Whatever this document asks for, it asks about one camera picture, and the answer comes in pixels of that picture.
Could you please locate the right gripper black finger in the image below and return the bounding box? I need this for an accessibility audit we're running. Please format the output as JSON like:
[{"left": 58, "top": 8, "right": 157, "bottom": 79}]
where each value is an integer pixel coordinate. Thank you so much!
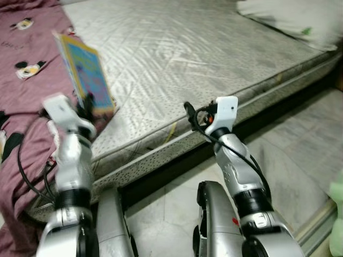
[{"left": 183, "top": 101, "right": 198, "bottom": 132}]

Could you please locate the colourful children's book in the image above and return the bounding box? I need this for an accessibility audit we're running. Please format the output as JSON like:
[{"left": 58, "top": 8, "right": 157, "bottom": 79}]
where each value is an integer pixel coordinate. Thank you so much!
[{"left": 52, "top": 31, "right": 117, "bottom": 116}]

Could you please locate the mauve cartoon print blanket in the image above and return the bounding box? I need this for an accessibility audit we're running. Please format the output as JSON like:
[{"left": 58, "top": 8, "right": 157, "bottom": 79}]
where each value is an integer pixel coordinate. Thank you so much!
[{"left": 0, "top": 0, "right": 116, "bottom": 257}]

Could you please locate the white pillow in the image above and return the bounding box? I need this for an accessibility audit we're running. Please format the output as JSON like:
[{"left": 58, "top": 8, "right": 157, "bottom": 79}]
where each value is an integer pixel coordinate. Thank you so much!
[{"left": 236, "top": 0, "right": 343, "bottom": 52}]

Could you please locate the white quilted mattress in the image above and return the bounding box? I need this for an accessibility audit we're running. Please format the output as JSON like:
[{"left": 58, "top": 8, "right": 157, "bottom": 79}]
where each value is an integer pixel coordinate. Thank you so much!
[{"left": 27, "top": 0, "right": 343, "bottom": 223}]

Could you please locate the silver robot right leg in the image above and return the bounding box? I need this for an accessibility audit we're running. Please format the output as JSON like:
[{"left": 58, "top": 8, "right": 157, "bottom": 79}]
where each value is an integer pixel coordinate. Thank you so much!
[{"left": 193, "top": 180, "right": 250, "bottom": 257}]

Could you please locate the silver robot leg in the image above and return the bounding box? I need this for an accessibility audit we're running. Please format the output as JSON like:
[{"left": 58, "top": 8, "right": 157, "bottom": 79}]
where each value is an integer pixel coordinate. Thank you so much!
[
  {"left": 193, "top": 180, "right": 250, "bottom": 257},
  {"left": 96, "top": 186, "right": 139, "bottom": 257}
]

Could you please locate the silver robot left leg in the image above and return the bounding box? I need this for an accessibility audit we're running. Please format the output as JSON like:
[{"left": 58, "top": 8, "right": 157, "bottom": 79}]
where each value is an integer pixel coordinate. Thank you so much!
[{"left": 96, "top": 186, "right": 139, "bottom": 257}]

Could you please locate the light green plush toy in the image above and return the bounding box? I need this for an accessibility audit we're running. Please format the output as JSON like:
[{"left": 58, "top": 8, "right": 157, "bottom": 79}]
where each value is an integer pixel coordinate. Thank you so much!
[{"left": 328, "top": 179, "right": 343, "bottom": 257}]

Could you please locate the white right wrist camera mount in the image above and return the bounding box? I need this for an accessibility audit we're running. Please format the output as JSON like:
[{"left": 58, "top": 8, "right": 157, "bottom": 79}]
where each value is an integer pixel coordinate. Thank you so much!
[{"left": 206, "top": 96, "right": 239, "bottom": 134}]

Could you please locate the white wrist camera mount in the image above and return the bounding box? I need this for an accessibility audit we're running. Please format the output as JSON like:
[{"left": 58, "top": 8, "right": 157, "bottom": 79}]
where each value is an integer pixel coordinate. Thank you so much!
[
  {"left": 42, "top": 94, "right": 81, "bottom": 126},
  {"left": 206, "top": 96, "right": 239, "bottom": 134}
]

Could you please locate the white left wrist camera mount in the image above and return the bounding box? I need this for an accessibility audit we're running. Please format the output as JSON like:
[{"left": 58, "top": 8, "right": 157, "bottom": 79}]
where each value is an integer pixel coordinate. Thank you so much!
[{"left": 42, "top": 94, "right": 81, "bottom": 126}]

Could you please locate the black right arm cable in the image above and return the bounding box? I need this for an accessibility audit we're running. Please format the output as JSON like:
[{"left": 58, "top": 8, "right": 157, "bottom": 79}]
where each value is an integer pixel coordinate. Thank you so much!
[{"left": 189, "top": 120, "right": 271, "bottom": 199}]

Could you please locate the long black left arm cable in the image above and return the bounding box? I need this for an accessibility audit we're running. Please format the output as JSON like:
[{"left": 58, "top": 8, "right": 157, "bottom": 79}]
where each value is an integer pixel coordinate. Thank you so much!
[{"left": 16, "top": 128, "right": 61, "bottom": 205}]

